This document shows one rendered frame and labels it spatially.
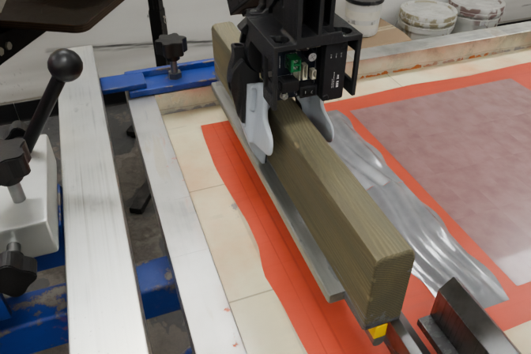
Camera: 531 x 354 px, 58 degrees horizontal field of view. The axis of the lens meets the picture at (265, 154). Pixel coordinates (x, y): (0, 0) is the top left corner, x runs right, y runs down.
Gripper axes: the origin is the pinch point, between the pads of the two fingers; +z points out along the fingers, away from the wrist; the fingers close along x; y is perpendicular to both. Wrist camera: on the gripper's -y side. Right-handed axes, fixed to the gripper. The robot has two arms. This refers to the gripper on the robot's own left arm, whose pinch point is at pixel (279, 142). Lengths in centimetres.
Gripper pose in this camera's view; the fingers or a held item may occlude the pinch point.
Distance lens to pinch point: 48.3
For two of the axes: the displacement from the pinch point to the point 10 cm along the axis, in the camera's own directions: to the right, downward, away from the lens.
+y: 3.4, 5.6, -7.5
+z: 0.0, 8.0, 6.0
